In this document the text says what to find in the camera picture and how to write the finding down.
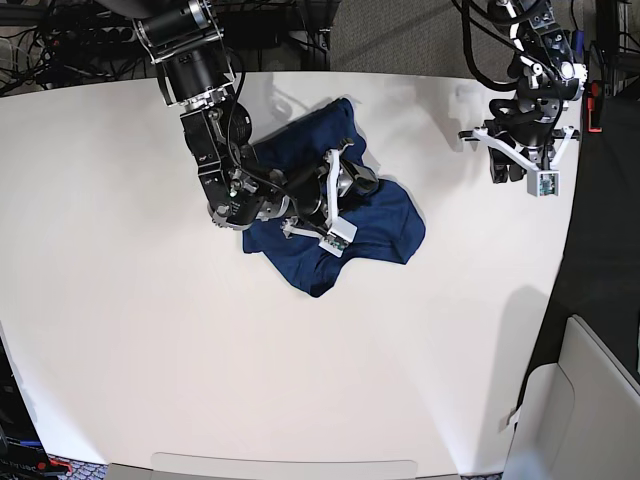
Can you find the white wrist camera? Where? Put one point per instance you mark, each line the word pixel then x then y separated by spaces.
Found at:
pixel 341 234
pixel 543 183

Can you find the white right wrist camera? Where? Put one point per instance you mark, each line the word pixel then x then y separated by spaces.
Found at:
pixel 341 234

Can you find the beige plastic bin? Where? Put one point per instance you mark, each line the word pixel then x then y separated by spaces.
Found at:
pixel 580 415

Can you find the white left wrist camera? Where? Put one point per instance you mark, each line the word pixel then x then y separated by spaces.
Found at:
pixel 543 183

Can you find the black table frame leg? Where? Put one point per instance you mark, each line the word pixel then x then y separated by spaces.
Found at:
pixel 309 26

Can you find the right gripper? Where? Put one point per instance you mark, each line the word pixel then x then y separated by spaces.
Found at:
pixel 319 193

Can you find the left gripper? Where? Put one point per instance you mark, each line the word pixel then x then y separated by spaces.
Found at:
pixel 516 148

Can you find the black power strip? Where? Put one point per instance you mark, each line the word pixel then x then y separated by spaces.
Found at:
pixel 113 35

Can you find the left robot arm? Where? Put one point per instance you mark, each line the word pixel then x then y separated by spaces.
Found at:
pixel 545 75

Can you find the black box with red label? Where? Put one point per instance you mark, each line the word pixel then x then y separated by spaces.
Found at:
pixel 22 453

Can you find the red clamp on frame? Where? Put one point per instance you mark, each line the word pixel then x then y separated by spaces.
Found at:
pixel 595 102

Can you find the blue handled tool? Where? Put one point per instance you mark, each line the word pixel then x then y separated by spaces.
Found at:
pixel 577 42

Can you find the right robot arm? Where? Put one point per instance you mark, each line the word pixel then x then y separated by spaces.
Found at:
pixel 195 70

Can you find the blue long-sleeve shirt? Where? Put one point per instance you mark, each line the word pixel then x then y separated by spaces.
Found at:
pixel 389 227

